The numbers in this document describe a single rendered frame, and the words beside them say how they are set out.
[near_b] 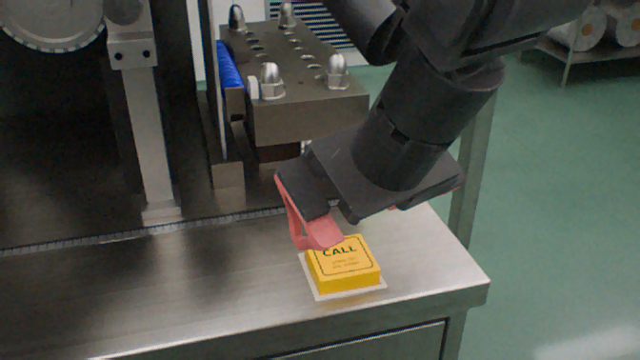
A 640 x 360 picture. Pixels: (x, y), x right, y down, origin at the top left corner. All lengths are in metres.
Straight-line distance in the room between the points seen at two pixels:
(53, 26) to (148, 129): 0.16
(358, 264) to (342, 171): 0.25
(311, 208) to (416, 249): 0.32
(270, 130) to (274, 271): 0.20
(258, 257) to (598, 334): 1.49
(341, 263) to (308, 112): 0.23
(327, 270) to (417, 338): 0.17
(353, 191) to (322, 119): 0.39
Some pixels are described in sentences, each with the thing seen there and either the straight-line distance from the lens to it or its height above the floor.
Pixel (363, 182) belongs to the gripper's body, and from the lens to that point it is 0.37.
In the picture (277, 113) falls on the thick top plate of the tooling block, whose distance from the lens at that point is 0.72.
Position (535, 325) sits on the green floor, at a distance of 1.94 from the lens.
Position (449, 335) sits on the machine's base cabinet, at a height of 0.78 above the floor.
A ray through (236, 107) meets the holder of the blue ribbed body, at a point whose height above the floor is 1.01.
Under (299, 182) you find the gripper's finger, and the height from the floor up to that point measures 1.12.
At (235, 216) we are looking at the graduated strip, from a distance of 0.72.
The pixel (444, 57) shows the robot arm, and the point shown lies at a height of 1.23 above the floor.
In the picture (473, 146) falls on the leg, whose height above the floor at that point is 0.61.
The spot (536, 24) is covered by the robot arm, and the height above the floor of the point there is 1.24.
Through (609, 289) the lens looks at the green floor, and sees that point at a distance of 2.18.
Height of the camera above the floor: 1.31
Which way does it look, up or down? 32 degrees down
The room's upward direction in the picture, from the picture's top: straight up
